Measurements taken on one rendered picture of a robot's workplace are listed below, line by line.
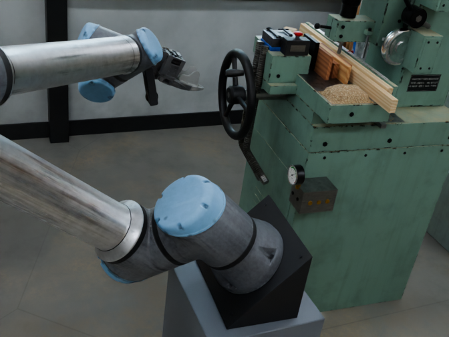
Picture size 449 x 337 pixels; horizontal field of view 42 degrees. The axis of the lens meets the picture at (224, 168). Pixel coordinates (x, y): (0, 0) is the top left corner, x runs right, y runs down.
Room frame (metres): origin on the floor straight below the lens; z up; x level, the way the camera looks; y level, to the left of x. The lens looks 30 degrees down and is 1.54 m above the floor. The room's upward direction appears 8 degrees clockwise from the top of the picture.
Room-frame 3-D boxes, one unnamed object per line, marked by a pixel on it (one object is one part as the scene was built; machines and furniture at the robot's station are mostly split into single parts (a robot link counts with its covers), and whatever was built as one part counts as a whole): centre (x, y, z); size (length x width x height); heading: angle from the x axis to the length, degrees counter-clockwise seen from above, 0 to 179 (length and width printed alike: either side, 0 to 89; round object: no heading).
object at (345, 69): (1.83, -0.29, 0.93); 0.24 x 0.01 x 0.06; 23
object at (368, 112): (1.83, -0.21, 0.87); 0.61 x 0.30 x 0.06; 23
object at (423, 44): (1.78, -0.55, 1.02); 0.09 x 0.07 x 0.12; 23
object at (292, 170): (1.54, -0.22, 0.65); 0.06 x 0.04 x 0.08; 23
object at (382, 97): (1.80, -0.34, 0.92); 0.55 x 0.02 x 0.04; 23
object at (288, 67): (1.80, -0.13, 0.91); 0.15 x 0.14 x 0.09; 23
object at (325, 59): (1.82, -0.24, 0.94); 0.20 x 0.01 x 0.08; 23
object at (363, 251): (1.91, -0.43, 0.35); 0.58 x 0.45 x 0.71; 113
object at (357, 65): (1.88, -0.33, 0.92); 0.60 x 0.02 x 0.05; 23
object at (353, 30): (1.86, -0.34, 1.03); 0.14 x 0.07 x 0.09; 113
